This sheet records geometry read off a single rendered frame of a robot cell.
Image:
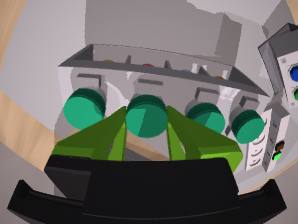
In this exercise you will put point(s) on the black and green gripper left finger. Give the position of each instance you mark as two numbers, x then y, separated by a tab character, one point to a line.
95	140

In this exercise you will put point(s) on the grey flat mat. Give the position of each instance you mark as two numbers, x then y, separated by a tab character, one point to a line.
48	32

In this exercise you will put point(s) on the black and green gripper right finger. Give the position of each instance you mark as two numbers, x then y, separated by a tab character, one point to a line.
199	141

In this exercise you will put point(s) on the green screw cap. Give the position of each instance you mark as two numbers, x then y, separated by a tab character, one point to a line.
146	116
84	107
209	115
247	126

